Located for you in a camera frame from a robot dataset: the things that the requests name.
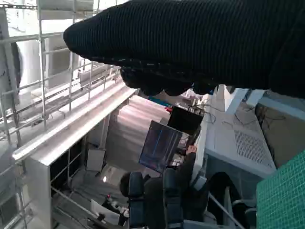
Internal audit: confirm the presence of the black knitted gloved right hand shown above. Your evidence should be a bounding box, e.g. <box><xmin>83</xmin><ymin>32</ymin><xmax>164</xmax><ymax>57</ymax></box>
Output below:
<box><xmin>63</xmin><ymin>0</ymin><xmax>305</xmax><ymax>99</ymax></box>

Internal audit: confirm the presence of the green cutting mat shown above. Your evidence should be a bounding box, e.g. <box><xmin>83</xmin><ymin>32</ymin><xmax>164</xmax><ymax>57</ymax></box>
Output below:
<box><xmin>256</xmin><ymin>150</ymin><xmax>305</xmax><ymax>229</ymax></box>

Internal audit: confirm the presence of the white desk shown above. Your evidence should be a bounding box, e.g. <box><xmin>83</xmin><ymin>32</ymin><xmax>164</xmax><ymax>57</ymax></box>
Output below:
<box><xmin>193</xmin><ymin>104</ymin><xmax>216</xmax><ymax>184</ymax></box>

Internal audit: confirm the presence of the dark office chair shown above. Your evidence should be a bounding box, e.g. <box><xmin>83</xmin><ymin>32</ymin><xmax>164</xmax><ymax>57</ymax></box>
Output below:
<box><xmin>127</xmin><ymin>168</ymin><xmax>184</xmax><ymax>229</ymax></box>

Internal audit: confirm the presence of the wire mesh cable tray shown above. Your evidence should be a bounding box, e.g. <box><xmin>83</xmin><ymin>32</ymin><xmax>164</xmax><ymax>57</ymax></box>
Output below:
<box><xmin>0</xmin><ymin>0</ymin><xmax>124</xmax><ymax>153</ymax></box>

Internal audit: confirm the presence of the dark computer monitor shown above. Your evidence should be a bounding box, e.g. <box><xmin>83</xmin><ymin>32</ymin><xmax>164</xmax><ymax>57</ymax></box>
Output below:
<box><xmin>138</xmin><ymin>120</ymin><xmax>184</xmax><ymax>174</ymax></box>

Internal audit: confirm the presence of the black electronics box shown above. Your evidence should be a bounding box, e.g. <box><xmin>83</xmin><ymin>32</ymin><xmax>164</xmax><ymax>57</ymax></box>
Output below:
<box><xmin>168</xmin><ymin>104</ymin><xmax>205</xmax><ymax>136</ymax></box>

